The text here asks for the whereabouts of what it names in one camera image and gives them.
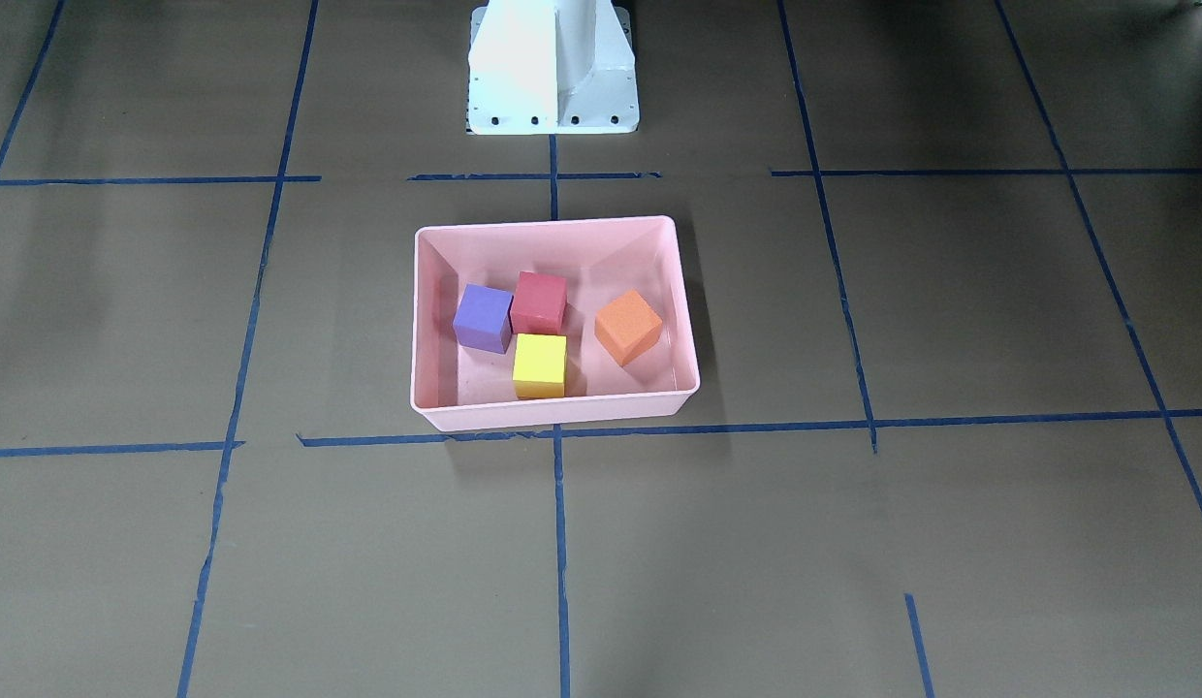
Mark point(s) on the yellow foam block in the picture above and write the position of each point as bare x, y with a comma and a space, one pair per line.
540, 366

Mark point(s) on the red foam block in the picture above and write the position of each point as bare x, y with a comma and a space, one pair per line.
539, 304

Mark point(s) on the orange foam block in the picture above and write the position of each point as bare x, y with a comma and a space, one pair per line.
627, 327

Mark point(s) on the purple foam block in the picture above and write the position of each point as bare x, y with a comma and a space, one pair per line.
483, 319

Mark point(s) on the pink plastic bin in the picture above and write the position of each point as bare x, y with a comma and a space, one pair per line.
461, 389

